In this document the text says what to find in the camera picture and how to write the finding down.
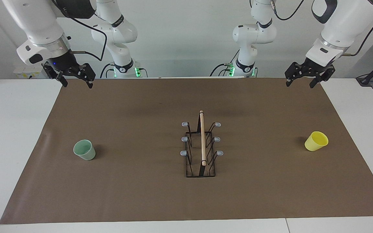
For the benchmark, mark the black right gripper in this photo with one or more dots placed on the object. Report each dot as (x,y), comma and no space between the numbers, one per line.
(64,62)

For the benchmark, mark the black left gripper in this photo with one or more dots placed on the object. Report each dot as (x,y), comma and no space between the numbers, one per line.
(312,64)

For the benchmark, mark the yellow plastic cup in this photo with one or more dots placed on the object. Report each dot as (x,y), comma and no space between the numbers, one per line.
(316,141)

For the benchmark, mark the pale green plastic cup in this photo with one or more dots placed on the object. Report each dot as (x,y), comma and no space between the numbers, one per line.
(84,150)

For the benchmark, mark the white power strip box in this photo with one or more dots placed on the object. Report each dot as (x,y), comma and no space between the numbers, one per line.
(24,73)

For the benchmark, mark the brown table mat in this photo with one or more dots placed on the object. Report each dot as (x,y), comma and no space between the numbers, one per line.
(141,187)

